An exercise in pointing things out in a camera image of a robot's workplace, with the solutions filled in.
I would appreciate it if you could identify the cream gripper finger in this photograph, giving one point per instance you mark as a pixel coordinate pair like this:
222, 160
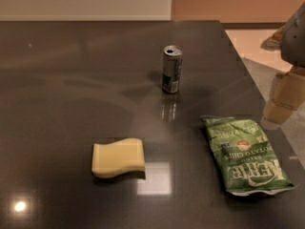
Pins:
287, 94

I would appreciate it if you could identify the green potato chips bag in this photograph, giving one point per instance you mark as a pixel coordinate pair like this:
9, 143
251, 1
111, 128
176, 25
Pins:
245, 157

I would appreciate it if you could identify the yellow sponge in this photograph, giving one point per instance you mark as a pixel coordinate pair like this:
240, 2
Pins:
117, 158

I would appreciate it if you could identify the silver redbull can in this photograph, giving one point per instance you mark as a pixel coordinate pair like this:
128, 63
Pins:
172, 65

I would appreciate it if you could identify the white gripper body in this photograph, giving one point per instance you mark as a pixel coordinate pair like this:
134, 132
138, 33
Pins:
294, 43

